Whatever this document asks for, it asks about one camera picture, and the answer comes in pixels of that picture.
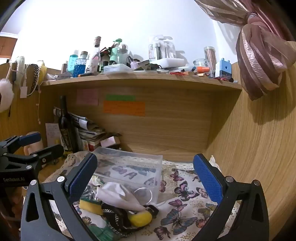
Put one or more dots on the white handwritten paper note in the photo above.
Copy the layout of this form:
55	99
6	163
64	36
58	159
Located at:
52	134

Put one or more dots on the round blue liquid bottle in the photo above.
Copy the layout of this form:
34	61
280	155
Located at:
81	67

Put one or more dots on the beige cup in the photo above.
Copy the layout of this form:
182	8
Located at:
34	148

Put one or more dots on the clear plastic storage box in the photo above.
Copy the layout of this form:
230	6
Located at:
138	162

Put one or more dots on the white price tag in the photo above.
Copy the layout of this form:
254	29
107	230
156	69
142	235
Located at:
23	92

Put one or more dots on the butterfly print tablecloth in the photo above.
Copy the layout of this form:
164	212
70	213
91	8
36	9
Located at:
185	208

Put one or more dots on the black lace band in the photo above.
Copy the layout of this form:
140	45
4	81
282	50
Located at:
113	220

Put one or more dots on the orange sticky note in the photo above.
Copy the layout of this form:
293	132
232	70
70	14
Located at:
124	109

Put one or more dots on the clear lidded plastic container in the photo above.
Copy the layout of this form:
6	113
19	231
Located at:
118	69

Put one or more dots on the clear corked glass bottle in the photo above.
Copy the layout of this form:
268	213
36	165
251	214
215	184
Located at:
96	53

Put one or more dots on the green cloth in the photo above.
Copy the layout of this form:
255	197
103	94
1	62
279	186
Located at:
101	233

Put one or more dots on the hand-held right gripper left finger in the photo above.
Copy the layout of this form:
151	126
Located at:
83	177

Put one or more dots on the brown wooden cabinet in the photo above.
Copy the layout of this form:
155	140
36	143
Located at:
8	46

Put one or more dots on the blue white small box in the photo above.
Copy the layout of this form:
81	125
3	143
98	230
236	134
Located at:
223	69

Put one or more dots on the dark wine bottle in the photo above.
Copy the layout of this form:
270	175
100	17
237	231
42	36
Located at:
66	129

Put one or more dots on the green sticky note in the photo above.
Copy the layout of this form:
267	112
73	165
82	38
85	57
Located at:
120	97

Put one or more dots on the wooden desk hutch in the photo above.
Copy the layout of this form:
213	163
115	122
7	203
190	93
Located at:
173	129

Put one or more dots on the green capped bottle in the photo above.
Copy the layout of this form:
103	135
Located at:
115	52

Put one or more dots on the orange cap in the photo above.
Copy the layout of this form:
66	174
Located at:
203	69

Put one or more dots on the yellow headband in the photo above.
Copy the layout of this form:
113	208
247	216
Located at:
42	70

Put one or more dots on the tall glass jar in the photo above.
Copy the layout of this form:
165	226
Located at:
210	59

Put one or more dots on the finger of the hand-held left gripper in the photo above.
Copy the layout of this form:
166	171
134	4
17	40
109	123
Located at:
49	153
31	139

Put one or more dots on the clear blister pack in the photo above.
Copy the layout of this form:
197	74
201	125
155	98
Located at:
161	48

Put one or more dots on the stack of magazines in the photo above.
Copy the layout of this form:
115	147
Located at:
90	133

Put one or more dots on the short glass jar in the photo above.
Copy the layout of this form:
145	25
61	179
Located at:
200	63

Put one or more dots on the clear silver capped bottle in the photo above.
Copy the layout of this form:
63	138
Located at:
122	55

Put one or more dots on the white fluffy headband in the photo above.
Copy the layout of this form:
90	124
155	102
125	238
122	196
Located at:
20	67

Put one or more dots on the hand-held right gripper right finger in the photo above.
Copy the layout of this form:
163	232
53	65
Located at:
208	178

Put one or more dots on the yellow fluffy ball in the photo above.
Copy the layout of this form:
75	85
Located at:
141	219

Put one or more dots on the white flat box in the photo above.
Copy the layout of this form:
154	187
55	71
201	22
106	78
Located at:
171	62

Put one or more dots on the small pink box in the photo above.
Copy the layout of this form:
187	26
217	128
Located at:
111	141

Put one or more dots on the yellow green sponge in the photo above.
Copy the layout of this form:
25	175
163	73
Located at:
90	206

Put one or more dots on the white fluffy pompom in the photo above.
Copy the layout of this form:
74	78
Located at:
5	95

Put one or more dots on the tall teal liquid bottle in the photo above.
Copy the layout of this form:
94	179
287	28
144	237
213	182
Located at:
73	66

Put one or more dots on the black lace headband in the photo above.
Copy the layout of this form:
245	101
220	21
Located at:
34	76

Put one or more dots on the pink tied curtain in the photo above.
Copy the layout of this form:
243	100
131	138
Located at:
261	64

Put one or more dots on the white cloth pouch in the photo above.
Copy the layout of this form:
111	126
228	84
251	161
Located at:
115	194

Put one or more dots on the pink sticky note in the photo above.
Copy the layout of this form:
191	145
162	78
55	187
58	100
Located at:
87	97

